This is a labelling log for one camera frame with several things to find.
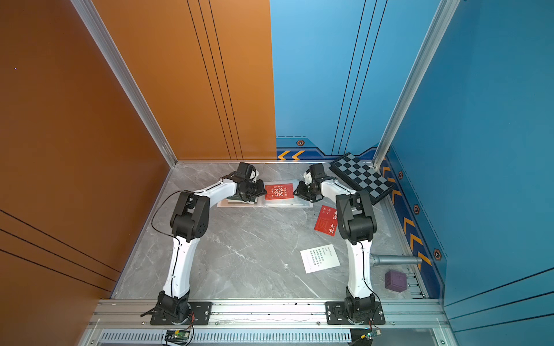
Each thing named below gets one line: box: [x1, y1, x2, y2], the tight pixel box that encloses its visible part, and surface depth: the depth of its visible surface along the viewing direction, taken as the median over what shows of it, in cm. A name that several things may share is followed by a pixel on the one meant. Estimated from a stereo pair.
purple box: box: [384, 269, 408, 293], surface depth 77 cm
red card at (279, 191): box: [264, 183, 295, 200], surface depth 107 cm
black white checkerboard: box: [328, 152, 395, 206], surface depth 112 cm
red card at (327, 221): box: [314, 204, 338, 238], surface depth 98 cm
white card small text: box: [300, 243, 341, 274], surface depth 88 cm
